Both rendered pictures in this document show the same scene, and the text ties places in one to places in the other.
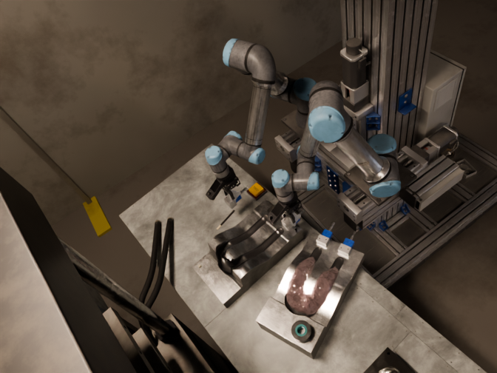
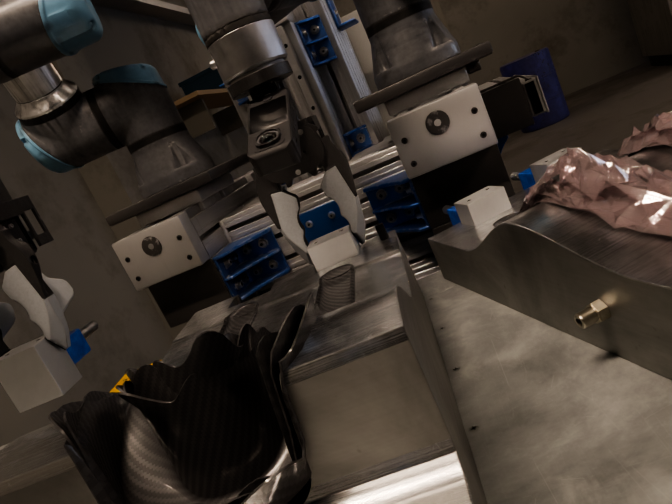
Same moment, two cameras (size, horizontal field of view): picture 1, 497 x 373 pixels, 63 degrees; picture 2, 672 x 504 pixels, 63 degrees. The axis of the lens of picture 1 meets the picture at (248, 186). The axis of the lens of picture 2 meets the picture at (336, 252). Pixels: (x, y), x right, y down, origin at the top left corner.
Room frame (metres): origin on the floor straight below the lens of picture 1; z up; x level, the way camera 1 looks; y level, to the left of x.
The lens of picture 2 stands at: (0.69, 0.40, 1.03)
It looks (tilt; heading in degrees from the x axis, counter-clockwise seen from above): 13 degrees down; 301
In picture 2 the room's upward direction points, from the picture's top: 25 degrees counter-clockwise
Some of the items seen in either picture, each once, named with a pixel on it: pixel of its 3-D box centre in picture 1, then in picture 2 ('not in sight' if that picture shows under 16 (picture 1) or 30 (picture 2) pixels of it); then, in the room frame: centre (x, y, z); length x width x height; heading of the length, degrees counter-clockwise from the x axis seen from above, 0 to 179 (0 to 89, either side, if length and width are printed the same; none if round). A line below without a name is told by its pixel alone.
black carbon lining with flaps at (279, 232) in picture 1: (248, 243); (249, 328); (0.97, 0.10, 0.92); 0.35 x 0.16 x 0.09; 112
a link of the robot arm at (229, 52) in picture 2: (284, 192); (247, 58); (1.01, -0.13, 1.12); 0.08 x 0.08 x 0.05
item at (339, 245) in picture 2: (295, 217); (340, 247); (1.02, -0.16, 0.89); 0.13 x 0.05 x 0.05; 112
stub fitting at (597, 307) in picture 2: not in sight; (591, 315); (0.75, 0.03, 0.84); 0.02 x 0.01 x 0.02; 40
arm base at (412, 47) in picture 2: not in sight; (408, 44); (0.97, -0.56, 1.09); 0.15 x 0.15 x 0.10
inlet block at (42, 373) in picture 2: (237, 195); (63, 349); (1.24, 0.07, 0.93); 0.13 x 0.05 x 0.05; 113
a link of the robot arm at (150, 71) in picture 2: (305, 94); (135, 103); (1.46, -0.42, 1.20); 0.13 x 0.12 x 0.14; 36
